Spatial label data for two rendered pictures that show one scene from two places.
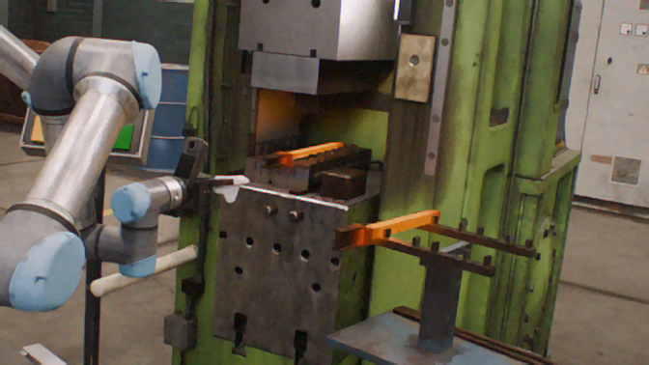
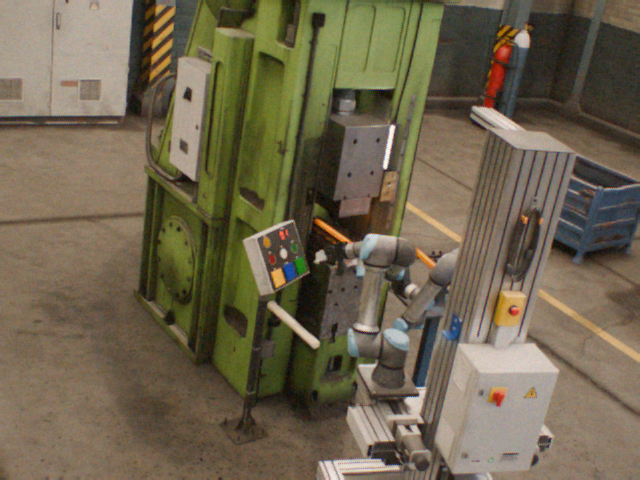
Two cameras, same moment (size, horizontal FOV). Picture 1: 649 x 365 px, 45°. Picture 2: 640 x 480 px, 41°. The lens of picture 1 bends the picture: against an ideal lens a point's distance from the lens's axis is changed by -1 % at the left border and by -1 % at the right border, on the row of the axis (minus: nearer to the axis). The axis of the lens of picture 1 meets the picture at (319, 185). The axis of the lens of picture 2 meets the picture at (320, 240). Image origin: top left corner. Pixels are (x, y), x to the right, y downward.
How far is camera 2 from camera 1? 4.31 m
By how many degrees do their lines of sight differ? 61
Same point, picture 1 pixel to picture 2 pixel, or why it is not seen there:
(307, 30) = (367, 185)
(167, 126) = not seen: outside the picture
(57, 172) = not seen: hidden behind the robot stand
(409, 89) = (386, 196)
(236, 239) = (336, 291)
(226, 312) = (328, 326)
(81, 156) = not seen: hidden behind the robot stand
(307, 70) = (365, 204)
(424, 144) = (386, 217)
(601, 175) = (70, 96)
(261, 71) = (344, 209)
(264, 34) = (347, 191)
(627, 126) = (86, 54)
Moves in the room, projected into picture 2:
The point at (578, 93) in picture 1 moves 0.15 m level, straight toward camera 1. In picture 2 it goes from (43, 29) to (50, 33)
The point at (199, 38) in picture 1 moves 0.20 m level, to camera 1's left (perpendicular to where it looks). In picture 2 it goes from (283, 191) to (261, 200)
